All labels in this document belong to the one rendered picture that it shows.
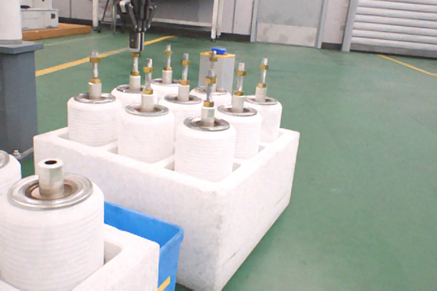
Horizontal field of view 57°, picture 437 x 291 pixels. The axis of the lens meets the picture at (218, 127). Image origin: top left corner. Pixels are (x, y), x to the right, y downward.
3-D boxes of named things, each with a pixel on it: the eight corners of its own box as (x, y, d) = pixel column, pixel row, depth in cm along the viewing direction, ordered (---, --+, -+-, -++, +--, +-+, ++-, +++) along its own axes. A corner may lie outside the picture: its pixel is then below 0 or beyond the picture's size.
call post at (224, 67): (191, 165, 114) (199, 54, 105) (203, 158, 120) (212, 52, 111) (213, 171, 111) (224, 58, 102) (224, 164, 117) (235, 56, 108)
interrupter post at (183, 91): (191, 101, 80) (192, 85, 80) (185, 103, 78) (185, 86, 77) (181, 99, 82) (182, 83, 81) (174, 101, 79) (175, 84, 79)
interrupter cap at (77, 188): (-12, 198, 37) (-13, 191, 37) (53, 172, 43) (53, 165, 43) (49, 222, 34) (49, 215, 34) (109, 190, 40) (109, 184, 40)
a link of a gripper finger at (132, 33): (132, 22, 81) (131, 47, 82) (125, 22, 78) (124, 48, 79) (139, 23, 80) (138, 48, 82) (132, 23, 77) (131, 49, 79)
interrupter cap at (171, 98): (209, 101, 82) (209, 98, 81) (188, 108, 75) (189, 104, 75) (177, 95, 85) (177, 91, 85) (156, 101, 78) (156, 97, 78)
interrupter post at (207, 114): (203, 128, 63) (205, 108, 62) (196, 124, 65) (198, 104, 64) (216, 127, 65) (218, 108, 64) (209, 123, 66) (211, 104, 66)
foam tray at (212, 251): (36, 223, 78) (32, 136, 73) (154, 164, 112) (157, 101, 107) (214, 300, 62) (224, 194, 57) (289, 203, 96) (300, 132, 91)
